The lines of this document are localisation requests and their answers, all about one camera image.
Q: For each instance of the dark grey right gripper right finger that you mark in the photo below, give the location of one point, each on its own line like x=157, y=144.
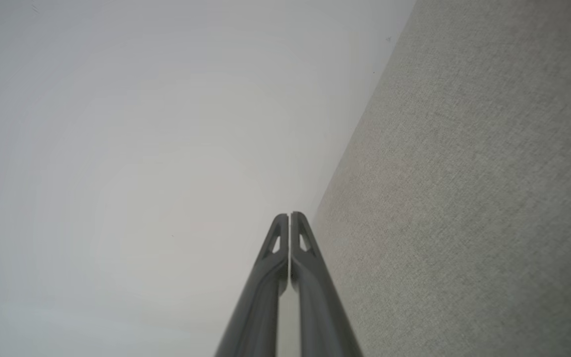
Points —
x=320, y=307

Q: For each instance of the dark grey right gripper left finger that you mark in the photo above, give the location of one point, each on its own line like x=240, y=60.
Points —
x=260, y=297

